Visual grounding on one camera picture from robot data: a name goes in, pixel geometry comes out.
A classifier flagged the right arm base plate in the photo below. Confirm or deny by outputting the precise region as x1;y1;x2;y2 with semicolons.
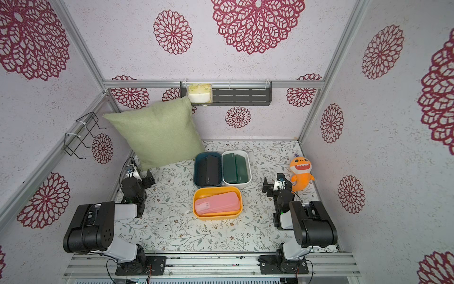
258;255;309;275

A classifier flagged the green pencil case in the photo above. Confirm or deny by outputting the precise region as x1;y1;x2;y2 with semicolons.
235;155;249;183
230;155;247;183
222;153;235;183

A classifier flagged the dark teal storage box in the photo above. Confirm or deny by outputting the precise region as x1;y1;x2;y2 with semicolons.
193;152;223;188

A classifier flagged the aluminium front rail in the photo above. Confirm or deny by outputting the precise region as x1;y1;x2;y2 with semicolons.
61;253;361;280

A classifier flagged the orange shark plush toy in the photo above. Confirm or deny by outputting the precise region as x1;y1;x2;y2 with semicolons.
290;155;315;192

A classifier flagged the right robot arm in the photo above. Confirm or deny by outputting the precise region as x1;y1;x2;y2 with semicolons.
262;173;338;266

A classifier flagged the dark wall shelf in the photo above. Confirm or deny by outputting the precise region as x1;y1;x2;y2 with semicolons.
179;80;273;107

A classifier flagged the black pencil case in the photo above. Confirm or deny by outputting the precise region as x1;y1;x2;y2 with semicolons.
197;157;208;186
207;155;219;186
207;155;221;186

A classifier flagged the light green pillow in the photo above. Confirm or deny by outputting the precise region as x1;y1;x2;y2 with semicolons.
103;97;205;170

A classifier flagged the black wire wall rack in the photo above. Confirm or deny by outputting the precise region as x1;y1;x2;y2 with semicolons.
62;111;106;160

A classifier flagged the yellow white sponge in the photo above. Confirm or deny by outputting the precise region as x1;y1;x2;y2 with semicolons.
187;84;213;104

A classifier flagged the black pencil case front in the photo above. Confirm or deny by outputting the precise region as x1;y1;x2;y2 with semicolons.
207;155;221;186

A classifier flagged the yellow storage box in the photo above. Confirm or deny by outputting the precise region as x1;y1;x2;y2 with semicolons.
193;186;243;221

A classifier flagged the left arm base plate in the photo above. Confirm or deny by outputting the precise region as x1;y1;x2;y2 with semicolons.
115;256;167;276

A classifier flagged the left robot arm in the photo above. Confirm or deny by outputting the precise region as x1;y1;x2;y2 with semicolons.
63;171;156;270

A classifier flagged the white storage box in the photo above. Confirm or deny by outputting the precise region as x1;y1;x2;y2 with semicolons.
222;150;252;189

